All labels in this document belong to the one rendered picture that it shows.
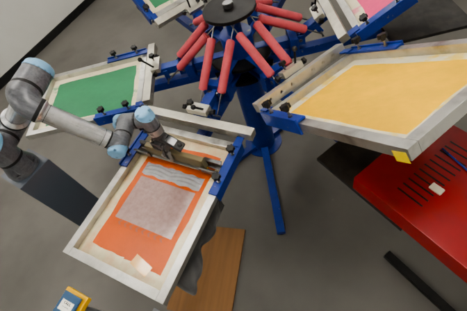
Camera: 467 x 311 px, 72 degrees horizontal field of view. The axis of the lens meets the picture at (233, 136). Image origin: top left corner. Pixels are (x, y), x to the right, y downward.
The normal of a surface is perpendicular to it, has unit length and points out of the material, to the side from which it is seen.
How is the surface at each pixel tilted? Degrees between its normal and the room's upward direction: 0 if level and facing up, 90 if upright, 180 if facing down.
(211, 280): 0
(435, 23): 0
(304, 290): 0
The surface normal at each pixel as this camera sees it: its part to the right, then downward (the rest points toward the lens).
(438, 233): -0.22, -0.59
